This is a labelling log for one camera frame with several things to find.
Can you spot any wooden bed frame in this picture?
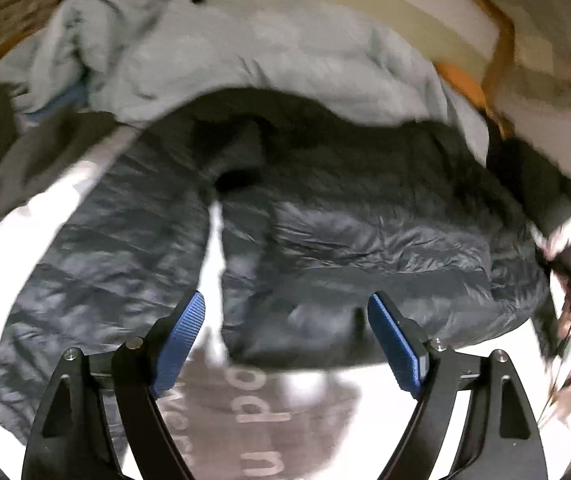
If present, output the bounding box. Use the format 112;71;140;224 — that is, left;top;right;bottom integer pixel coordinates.
0;0;516;136

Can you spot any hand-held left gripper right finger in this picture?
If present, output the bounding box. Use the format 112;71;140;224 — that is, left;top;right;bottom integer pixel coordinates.
367;291;549;480

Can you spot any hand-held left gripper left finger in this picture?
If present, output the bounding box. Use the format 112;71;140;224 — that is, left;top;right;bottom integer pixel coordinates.
22;290;206;480

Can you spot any large black puffer coat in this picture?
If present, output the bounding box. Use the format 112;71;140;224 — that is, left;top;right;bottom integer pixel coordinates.
485;125;571;241

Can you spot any sheer checked curtain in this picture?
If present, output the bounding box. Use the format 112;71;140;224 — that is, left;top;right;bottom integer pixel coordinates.
465;0;571;116

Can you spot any dark grey cloth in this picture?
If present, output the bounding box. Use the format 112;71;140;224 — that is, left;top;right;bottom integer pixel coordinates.
0;67;136;233

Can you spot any striped wall padding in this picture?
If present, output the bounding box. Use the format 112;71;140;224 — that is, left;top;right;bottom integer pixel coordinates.
206;0;501;78

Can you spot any light blue floral duvet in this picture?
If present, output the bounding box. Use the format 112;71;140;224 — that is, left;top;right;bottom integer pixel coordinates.
0;0;491;161

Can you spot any orange pillow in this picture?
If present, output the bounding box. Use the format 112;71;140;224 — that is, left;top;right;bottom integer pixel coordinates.
435;60;491;111

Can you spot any dark puffer jacket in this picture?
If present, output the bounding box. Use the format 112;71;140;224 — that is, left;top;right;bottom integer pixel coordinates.
0;87;566;441

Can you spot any blue cloth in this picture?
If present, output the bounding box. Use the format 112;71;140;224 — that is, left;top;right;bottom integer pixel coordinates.
38;80;91;123

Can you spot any grey printed cloth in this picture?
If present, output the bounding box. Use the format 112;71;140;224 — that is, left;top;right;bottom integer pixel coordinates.
180;345;366;480

